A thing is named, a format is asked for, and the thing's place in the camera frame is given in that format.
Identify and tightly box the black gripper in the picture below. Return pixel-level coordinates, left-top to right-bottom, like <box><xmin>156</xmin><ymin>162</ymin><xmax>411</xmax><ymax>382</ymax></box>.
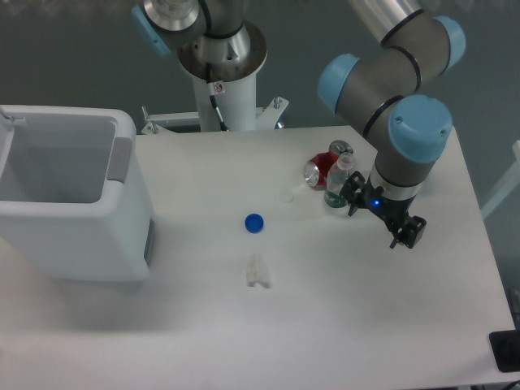
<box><xmin>340</xmin><ymin>171</ymin><xmax>427</xmax><ymax>249</ymax></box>

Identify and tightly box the white trash can lid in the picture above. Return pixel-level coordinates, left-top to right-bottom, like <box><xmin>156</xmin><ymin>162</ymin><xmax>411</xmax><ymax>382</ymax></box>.
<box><xmin>1</xmin><ymin>106</ymin><xmax>27</xmax><ymax>173</ymax></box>

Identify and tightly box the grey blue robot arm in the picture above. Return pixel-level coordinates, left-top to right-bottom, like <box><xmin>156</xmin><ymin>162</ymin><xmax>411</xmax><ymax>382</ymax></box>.
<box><xmin>132</xmin><ymin>1</ymin><xmax>466</xmax><ymax>247</ymax></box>

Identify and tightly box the crushed red soda can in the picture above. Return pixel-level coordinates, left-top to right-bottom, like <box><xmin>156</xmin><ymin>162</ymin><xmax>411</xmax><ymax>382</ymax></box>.
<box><xmin>303</xmin><ymin>140</ymin><xmax>353</xmax><ymax>190</ymax></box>

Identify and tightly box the blue bottle cap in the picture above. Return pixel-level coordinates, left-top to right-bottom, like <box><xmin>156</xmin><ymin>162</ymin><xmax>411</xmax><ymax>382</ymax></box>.
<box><xmin>244</xmin><ymin>213</ymin><xmax>264</xmax><ymax>234</ymax></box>

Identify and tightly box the white trash can body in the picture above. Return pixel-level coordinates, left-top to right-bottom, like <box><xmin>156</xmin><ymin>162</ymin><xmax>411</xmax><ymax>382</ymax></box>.
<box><xmin>1</xmin><ymin>105</ymin><xmax>155</xmax><ymax>282</ymax></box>

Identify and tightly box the clear green label bottle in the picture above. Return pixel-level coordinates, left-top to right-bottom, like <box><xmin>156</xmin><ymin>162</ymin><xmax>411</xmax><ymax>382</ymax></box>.
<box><xmin>324</xmin><ymin>152</ymin><xmax>356</xmax><ymax>209</ymax></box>

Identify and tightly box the black device at edge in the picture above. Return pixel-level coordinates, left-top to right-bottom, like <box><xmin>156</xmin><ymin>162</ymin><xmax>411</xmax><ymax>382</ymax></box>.
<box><xmin>488</xmin><ymin>330</ymin><xmax>519</xmax><ymax>373</ymax></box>

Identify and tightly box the white frame at right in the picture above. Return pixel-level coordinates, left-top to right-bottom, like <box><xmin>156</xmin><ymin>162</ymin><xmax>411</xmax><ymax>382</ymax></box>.
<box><xmin>480</xmin><ymin>140</ymin><xmax>519</xmax><ymax>219</ymax></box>

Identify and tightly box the white pedestal foot bracket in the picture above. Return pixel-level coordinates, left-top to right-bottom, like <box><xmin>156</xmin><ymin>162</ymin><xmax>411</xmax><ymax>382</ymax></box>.
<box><xmin>141</xmin><ymin>96</ymin><xmax>289</xmax><ymax>134</ymax></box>

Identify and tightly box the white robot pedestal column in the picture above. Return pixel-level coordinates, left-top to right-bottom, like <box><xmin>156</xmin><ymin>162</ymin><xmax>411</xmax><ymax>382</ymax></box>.
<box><xmin>192</xmin><ymin>76</ymin><xmax>257</xmax><ymax>132</ymax></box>

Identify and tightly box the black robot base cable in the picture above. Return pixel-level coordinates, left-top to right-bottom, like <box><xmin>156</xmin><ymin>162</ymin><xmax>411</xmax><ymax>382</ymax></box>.
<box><xmin>205</xmin><ymin>61</ymin><xmax>232</xmax><ymax>132</ymax></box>

